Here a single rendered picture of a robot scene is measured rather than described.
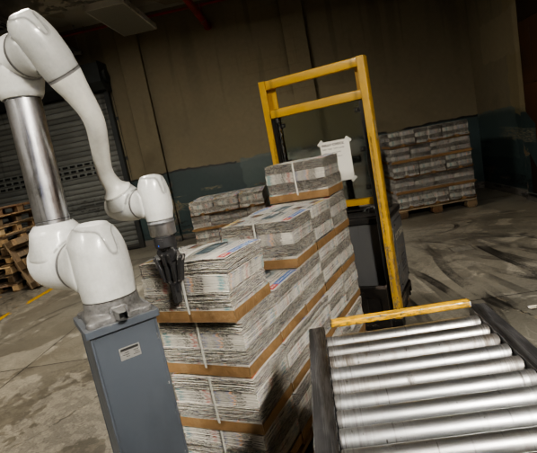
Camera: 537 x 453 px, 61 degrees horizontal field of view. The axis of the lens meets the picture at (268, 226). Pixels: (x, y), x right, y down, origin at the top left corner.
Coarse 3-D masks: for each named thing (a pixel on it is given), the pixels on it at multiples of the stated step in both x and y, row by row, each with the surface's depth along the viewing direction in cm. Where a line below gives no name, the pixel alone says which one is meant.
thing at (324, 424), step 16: (320, 336) 139; (320, 352) 128; (320, 368) 120; (320, 384) 112; (320, 400) 105; (320, 416) 99; (320, 432) 93; (336, 432) 92; (320, 448) 89; (336, 448) 88
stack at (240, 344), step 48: (288, 288) 198; (336, 288) 253; (192, 336) 170; (240, 336) 160; (288, 336) 194; (192, 384) 175; (240, 384) 165; (288, 384) 189; (192, 432) 182; (240, 432) 172; (288, 432) 185
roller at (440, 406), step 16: (432, 400) 97; (448, 400) 96; (464, 400) 95; (480, 400) 94; (496, 400) 94; (512, 400) 93; (528, 400) 93; (336, 416) 99; (352, 416) 97; (368, 416) 97; (384, 416) 96; (400, 416) 96; (416, 416) 95; (432, 416) 95
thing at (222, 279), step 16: (240, 240) 178; (256, 240) 173; (208, 256) 157; (224, 256) 153; (240, 256) 160; (256, 256) 172; (192, 272) 158; (208, 272) 155; (224, 272) 152; (240, 272) 161; (256, 272) 172; (192, 288) 160; (208, 288) 156; (224, 288) 153; (240, 288) 159; (256, 288) 170; (208, 304) 157; (224, 304) 154; (240, 304) 158
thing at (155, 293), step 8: (184, 248) 183; (192, 248) 180; (144, 264) 166; (152, 264) 164; (144, 272) 167; (152, 272) 165; (144, 280) 168; (152, 280) 167; (160, 280) 165; (144, 288) 169; (152, 288) 167; (160, 288) 166; (168, 288) 164; (152, 296) 167; (160, 296) 165; (168, 296) 164; (152, 304) 168; (160, 304) 166; (168, 304) 165; (176, 304) 163
